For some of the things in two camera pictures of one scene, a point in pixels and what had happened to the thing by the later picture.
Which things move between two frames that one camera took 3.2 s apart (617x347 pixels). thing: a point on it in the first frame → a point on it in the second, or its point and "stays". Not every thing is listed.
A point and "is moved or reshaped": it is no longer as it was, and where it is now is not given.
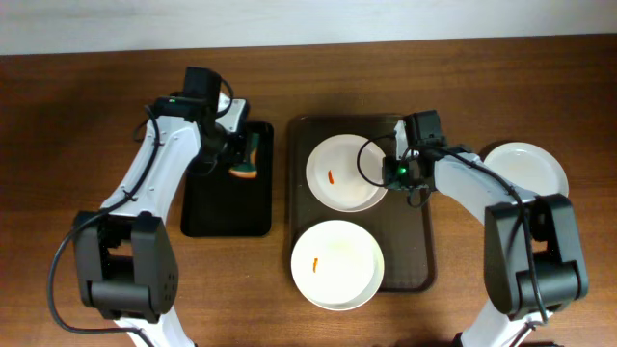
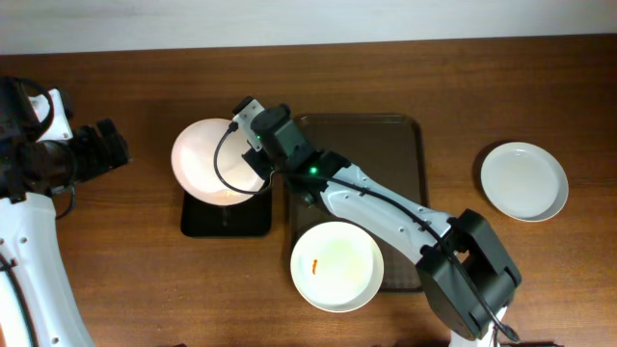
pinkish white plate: x=345 y=173 is moved or reshaped
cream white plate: x=337 y=265 stays
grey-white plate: x=529 y=167 stays
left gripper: x=239 y=147 → x=90 y=151
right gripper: x=394 y=175 → x=255 y=161
